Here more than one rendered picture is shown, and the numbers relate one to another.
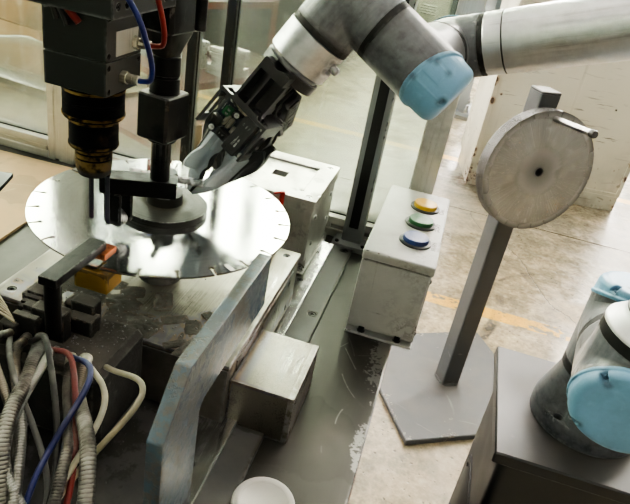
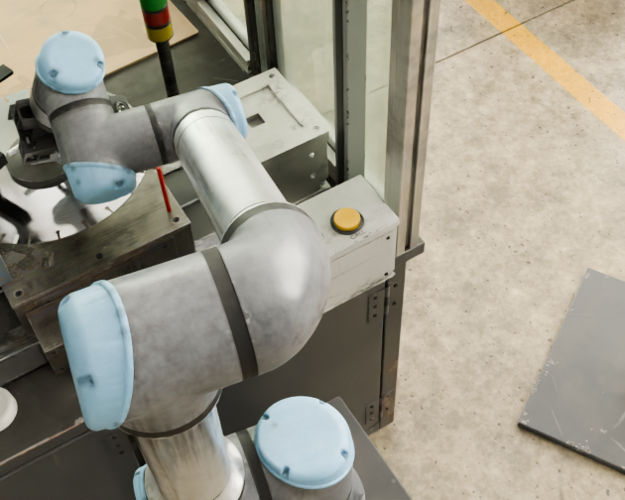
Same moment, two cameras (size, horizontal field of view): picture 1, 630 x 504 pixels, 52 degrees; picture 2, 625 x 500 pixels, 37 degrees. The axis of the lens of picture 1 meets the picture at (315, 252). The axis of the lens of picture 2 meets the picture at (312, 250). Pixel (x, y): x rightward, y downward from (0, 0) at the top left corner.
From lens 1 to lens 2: 1.14 m
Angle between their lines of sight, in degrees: 45
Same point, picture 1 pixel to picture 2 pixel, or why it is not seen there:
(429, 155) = (393, 161)
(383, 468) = (466, 434)
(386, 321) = not seen: hidden behind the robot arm
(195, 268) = not seen: outside the picture
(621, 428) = not seen: outside the picture
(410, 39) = (62, 141)
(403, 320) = not seen: hidden behind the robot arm
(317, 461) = (62, 401)
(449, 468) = (543, 479)
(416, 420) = (556, 408)
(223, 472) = not seen: outside the picture
